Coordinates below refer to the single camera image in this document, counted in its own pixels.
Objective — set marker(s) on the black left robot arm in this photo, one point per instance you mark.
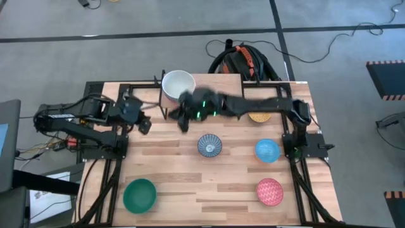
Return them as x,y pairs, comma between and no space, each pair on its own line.
79,111

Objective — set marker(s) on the orange red electronics board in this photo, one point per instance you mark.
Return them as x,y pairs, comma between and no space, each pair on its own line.
72,142

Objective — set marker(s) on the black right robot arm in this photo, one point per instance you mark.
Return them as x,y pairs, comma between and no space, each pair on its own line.
253,106

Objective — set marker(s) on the bowl turquoise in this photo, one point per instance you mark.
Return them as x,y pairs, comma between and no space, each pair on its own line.
267,150

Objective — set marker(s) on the large plain green bowl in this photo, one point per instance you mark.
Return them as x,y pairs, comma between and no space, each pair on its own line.
139,195

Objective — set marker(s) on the black power adapter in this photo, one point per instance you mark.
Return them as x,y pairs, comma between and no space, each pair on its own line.
83,2

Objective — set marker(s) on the wooden shelf with black legs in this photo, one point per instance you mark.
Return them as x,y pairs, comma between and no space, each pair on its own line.
226,84

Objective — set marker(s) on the grey laptop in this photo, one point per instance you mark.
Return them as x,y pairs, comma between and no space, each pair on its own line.
11,142

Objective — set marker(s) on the large plain white bowl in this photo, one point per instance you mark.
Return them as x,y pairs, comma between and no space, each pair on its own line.
177,83

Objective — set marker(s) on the black box with hazard stripes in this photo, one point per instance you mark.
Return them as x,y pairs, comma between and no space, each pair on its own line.
389,79
398,212

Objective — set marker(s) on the white printed sheet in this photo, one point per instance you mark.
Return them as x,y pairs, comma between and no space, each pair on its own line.
50,206

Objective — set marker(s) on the black metal rig frame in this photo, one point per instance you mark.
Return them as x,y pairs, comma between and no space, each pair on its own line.
265,85

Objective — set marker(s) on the black perforated plate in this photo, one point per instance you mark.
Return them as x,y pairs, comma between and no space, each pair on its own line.
93,93

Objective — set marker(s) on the bowl blue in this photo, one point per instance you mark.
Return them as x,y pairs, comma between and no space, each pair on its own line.
205,142

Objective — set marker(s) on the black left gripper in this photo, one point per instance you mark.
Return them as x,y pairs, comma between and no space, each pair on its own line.
133,109

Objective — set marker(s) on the bowl yellow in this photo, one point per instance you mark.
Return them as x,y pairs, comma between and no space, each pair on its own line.
259,117

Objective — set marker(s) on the black and orange vacuum cleaner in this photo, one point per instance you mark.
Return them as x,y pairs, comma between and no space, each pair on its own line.
240,61

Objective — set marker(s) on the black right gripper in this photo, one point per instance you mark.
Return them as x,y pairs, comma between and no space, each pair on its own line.
204,104

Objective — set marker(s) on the black beam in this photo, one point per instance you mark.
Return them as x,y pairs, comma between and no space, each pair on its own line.
47,183

